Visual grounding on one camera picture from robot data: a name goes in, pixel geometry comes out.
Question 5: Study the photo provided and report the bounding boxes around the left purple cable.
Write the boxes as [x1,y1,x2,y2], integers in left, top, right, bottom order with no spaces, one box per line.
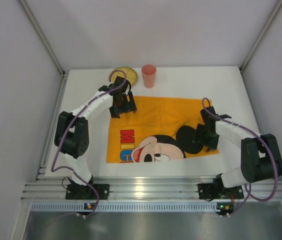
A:
[50,69,100,221]

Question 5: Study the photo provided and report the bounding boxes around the orange cartoon mouse cloth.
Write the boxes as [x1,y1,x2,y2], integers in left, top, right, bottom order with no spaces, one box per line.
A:
[106,96,219,164]

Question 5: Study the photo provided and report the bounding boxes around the perforated metal cable strip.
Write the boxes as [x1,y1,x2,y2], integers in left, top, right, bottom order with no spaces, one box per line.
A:
[30,202,234,213]

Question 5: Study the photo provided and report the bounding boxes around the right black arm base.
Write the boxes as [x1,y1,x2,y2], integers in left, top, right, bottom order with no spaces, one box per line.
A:
[197,183,244,202]

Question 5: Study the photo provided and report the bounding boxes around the woven bamboo round plate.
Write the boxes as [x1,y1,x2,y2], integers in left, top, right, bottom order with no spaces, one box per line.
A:
[109,66,138,86]

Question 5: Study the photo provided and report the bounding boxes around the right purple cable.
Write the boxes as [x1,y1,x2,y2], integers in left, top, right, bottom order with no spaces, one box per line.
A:
[202,97,281,218]

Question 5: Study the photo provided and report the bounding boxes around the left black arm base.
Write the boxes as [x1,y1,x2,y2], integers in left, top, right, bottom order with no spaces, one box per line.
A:
[65,183,110,200]

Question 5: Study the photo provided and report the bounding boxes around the purple cable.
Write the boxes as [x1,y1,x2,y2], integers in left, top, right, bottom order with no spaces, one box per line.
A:
[202,97,281,218]
[50,69,100,221]

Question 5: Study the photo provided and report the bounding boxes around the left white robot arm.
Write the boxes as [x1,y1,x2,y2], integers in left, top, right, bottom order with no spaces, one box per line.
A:
[51,76,137,188]

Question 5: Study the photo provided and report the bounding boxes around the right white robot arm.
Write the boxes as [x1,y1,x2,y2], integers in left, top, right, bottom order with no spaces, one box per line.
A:
[192,106,282,192]

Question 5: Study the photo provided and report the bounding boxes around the pink plastic cup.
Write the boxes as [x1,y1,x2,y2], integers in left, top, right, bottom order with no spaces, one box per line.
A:
[141,64,157,89]

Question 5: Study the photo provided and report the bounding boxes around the aluminium mounting rail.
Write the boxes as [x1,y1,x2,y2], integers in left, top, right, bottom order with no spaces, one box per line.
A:
[20,175,282,201]

